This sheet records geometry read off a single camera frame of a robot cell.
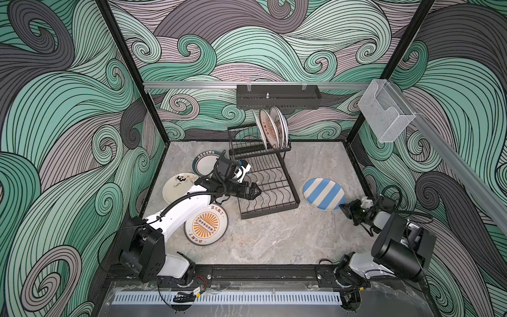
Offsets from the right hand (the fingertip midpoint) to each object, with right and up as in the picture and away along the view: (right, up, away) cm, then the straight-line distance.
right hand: (340, 204), depth 90 cm
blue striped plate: (-6, +4, +6) cm, 9 cm away
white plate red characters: (-30, +35, -12) cm, 48 cm away
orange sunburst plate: (-62, -9, -4) cm, 62 cm away
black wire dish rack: (-32, +15, +14) cm, 38 cm away
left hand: (-41, +10, -10) cm, 43 cm away
